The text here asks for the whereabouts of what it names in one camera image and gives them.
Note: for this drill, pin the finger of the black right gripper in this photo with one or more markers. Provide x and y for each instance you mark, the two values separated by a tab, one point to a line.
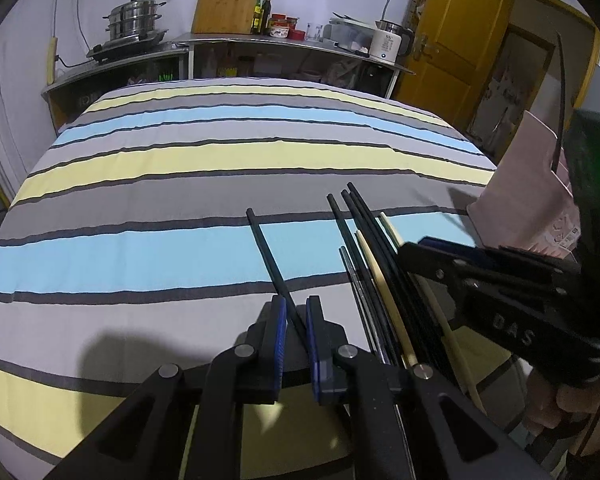
489	256
432	263

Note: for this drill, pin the person's right hand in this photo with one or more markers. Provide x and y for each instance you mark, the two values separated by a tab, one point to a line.
547	405

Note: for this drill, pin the pink plastic utensil holder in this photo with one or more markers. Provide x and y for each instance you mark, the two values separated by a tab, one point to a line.
526	204

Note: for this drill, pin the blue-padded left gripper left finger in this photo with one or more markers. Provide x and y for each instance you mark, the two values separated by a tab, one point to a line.
273	344

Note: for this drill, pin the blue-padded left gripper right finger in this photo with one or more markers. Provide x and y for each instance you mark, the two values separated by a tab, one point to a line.
324	340

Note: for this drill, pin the beige wall power strip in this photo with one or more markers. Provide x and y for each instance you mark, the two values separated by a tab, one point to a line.
51	60

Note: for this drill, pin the metal kitchen counter shelf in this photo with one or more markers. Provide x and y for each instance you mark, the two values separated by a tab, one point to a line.
207	56

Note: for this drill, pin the red short container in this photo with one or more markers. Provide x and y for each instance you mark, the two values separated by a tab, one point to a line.
296	35

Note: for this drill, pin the stainless steel steamer pot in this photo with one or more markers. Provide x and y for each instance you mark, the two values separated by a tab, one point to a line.
133	18

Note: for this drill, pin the green-labelled oil bottle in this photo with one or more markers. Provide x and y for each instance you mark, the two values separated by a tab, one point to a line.
256	18

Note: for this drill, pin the striped tablecloth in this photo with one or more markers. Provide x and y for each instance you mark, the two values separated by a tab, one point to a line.
129	246

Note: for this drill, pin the wooden cutting board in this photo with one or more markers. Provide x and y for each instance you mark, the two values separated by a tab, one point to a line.
223	17

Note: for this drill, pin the drinking glass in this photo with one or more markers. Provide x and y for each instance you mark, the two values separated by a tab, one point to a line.
314	31

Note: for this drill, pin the yellow wooden door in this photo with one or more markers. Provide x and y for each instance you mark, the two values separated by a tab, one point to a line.
456	43

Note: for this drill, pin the red-lidded jar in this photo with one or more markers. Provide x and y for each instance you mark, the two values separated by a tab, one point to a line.
281	25

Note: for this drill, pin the dark sauce bottle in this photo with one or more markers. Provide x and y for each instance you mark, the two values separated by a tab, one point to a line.
265	16

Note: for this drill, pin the white electric kettle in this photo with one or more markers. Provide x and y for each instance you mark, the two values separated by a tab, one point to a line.
391	41

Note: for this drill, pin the clear plastic storage box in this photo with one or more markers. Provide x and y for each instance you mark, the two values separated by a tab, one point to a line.
349	34

